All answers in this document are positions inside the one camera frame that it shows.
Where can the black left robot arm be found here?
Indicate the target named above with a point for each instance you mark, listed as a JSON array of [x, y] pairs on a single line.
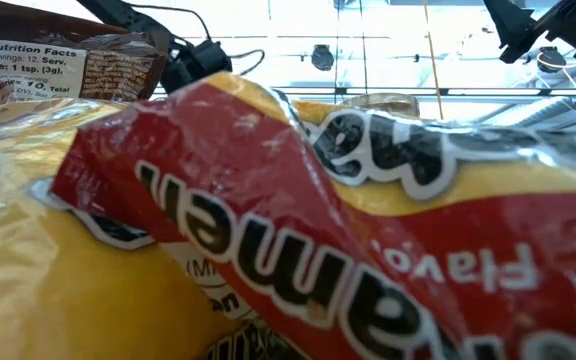
[[118, 12]]

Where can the red yellow ramen packet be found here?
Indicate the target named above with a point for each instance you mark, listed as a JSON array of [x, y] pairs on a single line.
[[418, 250]]

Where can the yellow ramen noodle packet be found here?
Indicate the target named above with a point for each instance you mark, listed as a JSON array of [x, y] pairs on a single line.
[[43, 300]]

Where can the brown seasoning packet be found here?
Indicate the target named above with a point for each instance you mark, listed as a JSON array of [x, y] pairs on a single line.
[[43, 70]]

